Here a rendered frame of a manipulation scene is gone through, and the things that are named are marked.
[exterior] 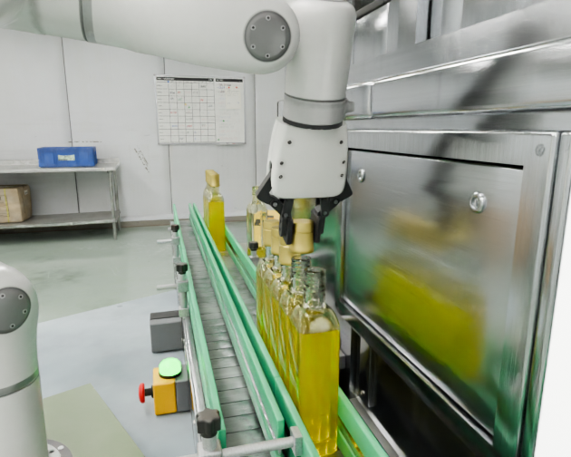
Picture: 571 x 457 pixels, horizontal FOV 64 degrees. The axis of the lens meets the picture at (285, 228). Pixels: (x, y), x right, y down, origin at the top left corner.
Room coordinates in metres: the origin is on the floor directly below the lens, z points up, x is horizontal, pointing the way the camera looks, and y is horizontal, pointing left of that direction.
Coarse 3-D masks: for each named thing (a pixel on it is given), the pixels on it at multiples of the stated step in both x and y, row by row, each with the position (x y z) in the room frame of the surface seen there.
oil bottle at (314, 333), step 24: (312, 312) 0.55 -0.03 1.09; (312, 336) 0.54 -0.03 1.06; (336, 336) 0.55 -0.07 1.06; (312, 360) 0.54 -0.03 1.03; (336, 360) 0.55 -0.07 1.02; (312, 384) 0.54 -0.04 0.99; (336, 384) 0.55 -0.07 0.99; (312, 408) 0.54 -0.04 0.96; (336, 408) 0.55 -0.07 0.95; (312, 432) 0.54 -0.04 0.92; (336, 432) 0.55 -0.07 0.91
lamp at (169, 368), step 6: (168, 360) 0.86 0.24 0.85; (174, 360) 0.86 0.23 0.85; (162, 366) 0.84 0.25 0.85; (168, 366) 0.84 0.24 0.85; (174, 366) 0.84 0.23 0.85; (162, 372) 0.84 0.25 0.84; (168, 372) 0.83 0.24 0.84; (174, 372) 0.84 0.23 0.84; (180, 372) 0.85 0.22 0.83; (168, 378) 0.83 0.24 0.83
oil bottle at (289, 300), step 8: (288, 296) 0.61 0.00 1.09; (296, 296) 0.61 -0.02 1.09; (280, 304) 0.63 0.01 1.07; (288, 304) 0.60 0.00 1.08; (296, 304) 0.60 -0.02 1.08; (280, 312) 0.62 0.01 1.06; (288, 312) 0.59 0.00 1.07; (280, 320) 0.63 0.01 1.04; (288, 320) 0.59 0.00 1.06; (280, 328) 0.63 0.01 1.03; (288, 328) 0.59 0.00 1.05; (280, 336) 0.63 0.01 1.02; (288, 336) 0.59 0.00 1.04; (280, 344) 0.63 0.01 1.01; (288, 344) 0.59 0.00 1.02; (280, 352) 0.63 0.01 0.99; (288, 352) 0.59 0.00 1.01; (280, 360) 0.63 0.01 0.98; (288, 360) 0.59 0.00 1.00; (280, 368) 0.63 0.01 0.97; (288, 368) 0.59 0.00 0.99; (280, 376) 0.63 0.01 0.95; (288, 376) 0.59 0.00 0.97; (288, 384) 0.59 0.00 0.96; (288, 392) 0.59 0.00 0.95
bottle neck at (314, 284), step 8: (304, 272) 0.56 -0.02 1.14; (312, 272) 0.55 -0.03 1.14; (320, 272) 0.56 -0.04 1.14; (304, 280) 0.56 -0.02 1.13; (312, 280) 0.55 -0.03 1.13; (320, 280) 0.56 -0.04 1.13; (304, 288) 0.56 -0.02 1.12; (312, 288) 0.55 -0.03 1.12; (320, 288) 0.56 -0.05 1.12; (304, 296) 0.57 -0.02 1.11; (312, 296) 0.55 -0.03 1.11; (320, 296) 0.56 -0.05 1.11; (304, 304) 0.56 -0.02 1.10; (312, 304) 0.55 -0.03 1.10; (320, 304) 0.56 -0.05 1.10
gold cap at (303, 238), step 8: (296, 224) 0.61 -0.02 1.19; (304, 224) 0.61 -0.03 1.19; (312, 224) 0.61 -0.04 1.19; (296, 232) 0.61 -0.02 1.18; (304, 232) 0.61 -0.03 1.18; (312, 232) 0.61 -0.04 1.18; (296, 240) 0.61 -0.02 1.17; (304, 240) 0.61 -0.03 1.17; (312, 240) 0.62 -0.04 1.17; (296, 248) 0.61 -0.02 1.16; (304, 248) 0.61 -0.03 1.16; (312, 248) 0.61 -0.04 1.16
